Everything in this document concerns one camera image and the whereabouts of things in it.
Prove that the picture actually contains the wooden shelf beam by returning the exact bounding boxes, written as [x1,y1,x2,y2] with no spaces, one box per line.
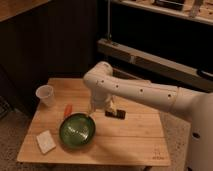
[97,39,213,92]

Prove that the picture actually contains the small orange object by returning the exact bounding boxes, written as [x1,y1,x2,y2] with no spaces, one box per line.
[64,105,72,118]

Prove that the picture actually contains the green ceramic bowl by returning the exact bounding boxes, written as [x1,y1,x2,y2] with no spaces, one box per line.
[59,113,96,149]

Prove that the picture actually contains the wooden folding table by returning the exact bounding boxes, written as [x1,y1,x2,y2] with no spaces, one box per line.
[17,78,170,166]

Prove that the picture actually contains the white sponge block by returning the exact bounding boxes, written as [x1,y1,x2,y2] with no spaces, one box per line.
[36,130,56,154]

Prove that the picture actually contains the metal vertical pole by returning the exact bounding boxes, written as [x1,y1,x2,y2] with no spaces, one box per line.
[107,0,111,41]

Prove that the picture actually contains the black smartphone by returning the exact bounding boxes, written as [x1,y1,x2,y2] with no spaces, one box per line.
[105,110,126,119]

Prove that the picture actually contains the translucent plastic cup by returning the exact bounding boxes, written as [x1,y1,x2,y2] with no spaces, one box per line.
[36,85,54,107]

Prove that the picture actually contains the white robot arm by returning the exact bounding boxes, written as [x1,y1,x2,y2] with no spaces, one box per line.
[83,61,213,171]

